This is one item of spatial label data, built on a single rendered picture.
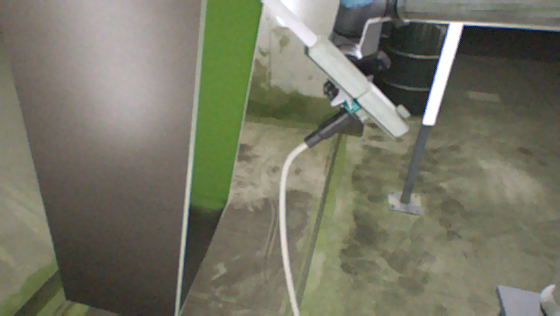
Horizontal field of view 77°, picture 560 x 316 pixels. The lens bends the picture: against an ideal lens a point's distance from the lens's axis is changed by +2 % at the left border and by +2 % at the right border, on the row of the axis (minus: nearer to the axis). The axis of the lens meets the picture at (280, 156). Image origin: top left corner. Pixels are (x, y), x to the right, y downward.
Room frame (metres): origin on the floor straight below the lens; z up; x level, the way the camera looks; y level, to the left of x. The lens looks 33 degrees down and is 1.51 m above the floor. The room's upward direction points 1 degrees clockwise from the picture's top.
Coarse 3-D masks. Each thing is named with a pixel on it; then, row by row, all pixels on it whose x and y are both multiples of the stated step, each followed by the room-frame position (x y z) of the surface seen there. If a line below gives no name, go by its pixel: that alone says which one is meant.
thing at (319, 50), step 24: (264, 0) 0.67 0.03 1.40; (288, 24) 0.68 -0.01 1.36; (312, 48) 0.68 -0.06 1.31; (336, 48) 0.71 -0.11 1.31; (336, 72) 0.68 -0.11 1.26; (360, 96) 0.70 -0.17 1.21; (384, 96) 0.73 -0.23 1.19; (336, 120) 0.72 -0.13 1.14; (360, 120) 0.70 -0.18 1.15; (384, 120) 0.70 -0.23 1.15; (312, 144) 0.73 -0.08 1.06
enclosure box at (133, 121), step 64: (0, 0) 0.62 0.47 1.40; (64, 0) 0.60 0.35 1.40; (128, 0) 0.59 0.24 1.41; (192, 0) 0.57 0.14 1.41; (256, 0) 1.17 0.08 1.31; (64, 64) 0.61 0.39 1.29; (128, 64) 0.59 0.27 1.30; (192, 64) 0.57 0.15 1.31; (64, 128) 0.62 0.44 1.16; (128, 128) 0.60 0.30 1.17; (192, 128) 0.58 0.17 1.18; (64, 192) 0.63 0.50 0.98; (128, 192) 0.60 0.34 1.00; (192, 192) 1.22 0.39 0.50; (64, 256) 0.64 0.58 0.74; (128, 256) 0.61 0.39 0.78; (192, 256) 0.88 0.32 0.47
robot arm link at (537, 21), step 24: (408, 0) 0.98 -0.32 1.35; (432, 0) 0.92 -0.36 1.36; (456, 0) 0.87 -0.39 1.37; (480, 0) 0.82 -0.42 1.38; (504, 0) 0.78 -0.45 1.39; (528, 0) 0.74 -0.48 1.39; (552, 0) 0.71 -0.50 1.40; (480, 24) 0.83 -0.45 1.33; (504, 24) 0.78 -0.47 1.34; (528, 24) 0.74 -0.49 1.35; (552, 24) 0.70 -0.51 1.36
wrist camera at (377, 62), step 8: (368, 56) 0.83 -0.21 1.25; (376, 56) 0.81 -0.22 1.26; (384, 56) 0.81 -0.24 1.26; (352, 64) 0.86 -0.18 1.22; (360, 64) 0.83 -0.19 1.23; (368, 64) 0.82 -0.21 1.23; (376, 64) 0.81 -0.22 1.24; (384, 64) 0.80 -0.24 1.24; (360, 72) 0.85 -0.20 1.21; (368, 72) 0.84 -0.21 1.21; (376, 72) 0.82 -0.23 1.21
